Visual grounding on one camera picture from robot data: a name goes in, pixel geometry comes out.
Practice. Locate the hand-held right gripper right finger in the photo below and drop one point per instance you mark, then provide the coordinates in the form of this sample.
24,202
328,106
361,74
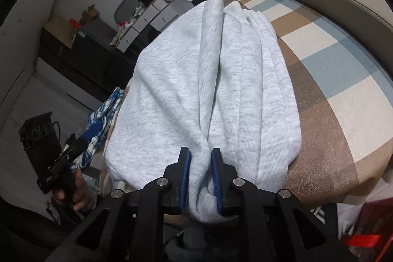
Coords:
216,179

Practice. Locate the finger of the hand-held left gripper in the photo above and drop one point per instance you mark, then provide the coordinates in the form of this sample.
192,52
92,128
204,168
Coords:
93,131

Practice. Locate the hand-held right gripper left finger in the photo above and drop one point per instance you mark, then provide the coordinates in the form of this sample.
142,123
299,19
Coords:
184,176

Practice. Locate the light grey hoodie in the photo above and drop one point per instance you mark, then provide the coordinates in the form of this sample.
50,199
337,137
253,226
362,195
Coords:
184,81

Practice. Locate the person's left hand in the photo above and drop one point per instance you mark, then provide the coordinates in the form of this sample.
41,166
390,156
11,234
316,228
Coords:
81,194

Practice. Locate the blue plaid cloth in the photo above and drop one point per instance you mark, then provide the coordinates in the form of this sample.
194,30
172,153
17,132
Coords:
104,114

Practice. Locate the black speaker box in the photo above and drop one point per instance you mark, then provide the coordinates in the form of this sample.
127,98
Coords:
40,133

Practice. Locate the black wardrobe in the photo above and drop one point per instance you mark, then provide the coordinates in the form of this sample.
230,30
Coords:
98,50

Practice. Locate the flat cardboard box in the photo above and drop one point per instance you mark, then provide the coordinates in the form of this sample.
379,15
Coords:
58,30

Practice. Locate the open cardboard box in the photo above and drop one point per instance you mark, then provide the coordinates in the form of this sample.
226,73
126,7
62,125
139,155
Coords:
90,15

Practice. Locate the white desk with drawers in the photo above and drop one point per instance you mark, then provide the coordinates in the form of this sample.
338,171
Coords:
147,19

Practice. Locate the grey oval mirror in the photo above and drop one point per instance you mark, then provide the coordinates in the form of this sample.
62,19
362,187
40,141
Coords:
124,8

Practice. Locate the checked bedsheet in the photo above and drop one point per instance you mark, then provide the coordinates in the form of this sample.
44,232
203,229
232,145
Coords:
331,65

